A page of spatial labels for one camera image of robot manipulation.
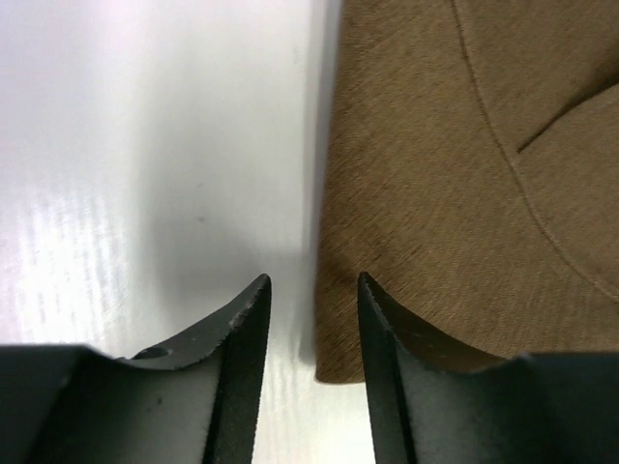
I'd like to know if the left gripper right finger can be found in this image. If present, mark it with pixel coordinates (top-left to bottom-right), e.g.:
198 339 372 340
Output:
357 273 532 463

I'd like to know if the brown cloth napkin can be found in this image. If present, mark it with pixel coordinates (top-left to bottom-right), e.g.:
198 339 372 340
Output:
315 1 618 383

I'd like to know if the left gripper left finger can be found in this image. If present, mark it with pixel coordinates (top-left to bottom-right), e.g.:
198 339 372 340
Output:
28 275 272 463

